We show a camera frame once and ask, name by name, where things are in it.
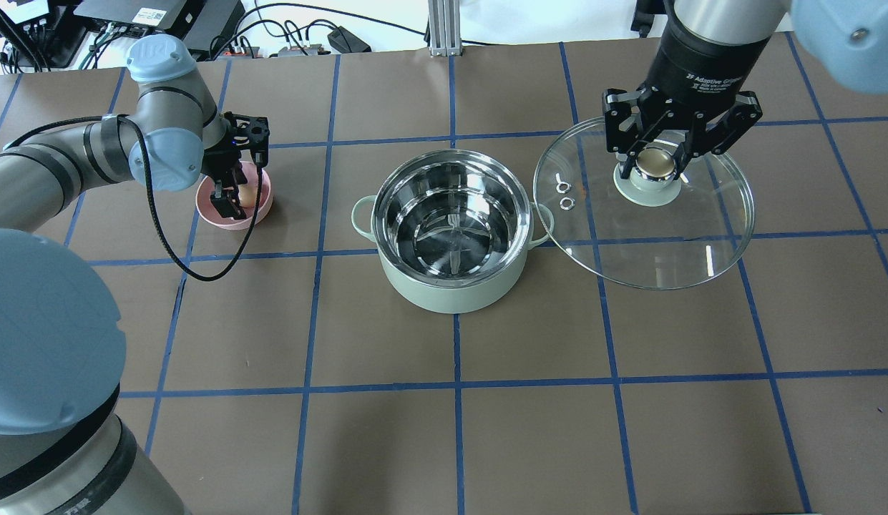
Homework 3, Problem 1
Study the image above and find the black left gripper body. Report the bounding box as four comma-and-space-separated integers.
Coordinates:
202, 112, 270, 185

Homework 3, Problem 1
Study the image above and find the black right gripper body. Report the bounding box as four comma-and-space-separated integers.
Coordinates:
605, 19, 762, 155

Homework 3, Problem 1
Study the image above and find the beige egg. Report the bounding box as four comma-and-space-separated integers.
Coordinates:
237, 183, 258, 209

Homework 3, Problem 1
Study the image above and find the glass pot lid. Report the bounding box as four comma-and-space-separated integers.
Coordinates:
533, 118, 755, 290

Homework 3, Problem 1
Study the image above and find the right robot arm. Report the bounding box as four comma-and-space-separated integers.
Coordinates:
602, 1, 888, 180

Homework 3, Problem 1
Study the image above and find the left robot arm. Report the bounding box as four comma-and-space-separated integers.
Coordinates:
0, 34, 270, 514

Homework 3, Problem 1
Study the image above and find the mint green electric pot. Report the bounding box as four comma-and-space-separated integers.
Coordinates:
350, 149, 555, 314

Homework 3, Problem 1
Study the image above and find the pink bowl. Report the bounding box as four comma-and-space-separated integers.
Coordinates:
195, 160, 273, 231

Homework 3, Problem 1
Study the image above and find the black electronics box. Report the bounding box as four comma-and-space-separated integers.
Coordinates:
74, 1, 246, 61

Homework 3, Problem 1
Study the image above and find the black power adapter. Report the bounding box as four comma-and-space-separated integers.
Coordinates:
327, 26, 372, 54

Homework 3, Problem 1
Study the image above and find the aluminium frame post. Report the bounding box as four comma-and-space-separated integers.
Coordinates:
426, 0, 463, 57

